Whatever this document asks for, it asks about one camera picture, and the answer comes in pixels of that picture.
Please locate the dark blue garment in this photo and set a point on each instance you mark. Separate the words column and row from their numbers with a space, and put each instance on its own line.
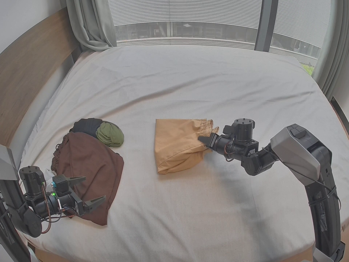
column 84, row 125

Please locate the brown shorts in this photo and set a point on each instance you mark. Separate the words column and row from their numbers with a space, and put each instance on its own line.
column 92, row 160

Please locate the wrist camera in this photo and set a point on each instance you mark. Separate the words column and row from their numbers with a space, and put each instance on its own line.
column 228, row 131
column 61, row 186

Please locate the window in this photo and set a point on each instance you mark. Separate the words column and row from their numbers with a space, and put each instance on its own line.
column 190, row 7

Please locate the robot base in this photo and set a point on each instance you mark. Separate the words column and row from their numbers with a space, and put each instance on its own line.
column 320, row 256

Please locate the tan shorts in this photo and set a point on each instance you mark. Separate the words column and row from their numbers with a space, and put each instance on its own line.
column 177, row 146

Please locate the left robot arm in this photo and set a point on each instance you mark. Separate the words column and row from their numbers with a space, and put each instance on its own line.
column 31, row 179

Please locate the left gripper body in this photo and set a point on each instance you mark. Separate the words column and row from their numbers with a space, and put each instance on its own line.
column 68, row 202

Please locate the pale grey garment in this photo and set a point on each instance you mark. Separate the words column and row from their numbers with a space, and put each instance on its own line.
column 49, row 173

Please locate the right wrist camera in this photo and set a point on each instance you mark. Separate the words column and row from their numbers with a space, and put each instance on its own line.
column 228, row 131

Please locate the bed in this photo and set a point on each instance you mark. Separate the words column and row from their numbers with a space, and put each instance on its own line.
column 190, row 86

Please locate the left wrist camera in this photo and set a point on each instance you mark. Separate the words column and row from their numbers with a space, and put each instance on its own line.
column 61, row 186

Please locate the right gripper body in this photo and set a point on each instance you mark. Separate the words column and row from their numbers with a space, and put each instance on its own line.
column 222, row 145

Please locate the grey-green curtain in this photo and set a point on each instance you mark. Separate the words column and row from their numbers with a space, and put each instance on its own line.
column 87, row 15
column 336, row 37

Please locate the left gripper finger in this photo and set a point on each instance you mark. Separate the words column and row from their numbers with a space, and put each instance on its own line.
column 91, row 205
column 74, row 180

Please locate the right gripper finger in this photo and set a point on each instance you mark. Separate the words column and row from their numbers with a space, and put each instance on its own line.
column 208, row 141

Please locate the green garment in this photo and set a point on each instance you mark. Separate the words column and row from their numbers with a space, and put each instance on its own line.
column 110, row 135

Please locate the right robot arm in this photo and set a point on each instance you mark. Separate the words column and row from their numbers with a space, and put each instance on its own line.
column 294, row 149

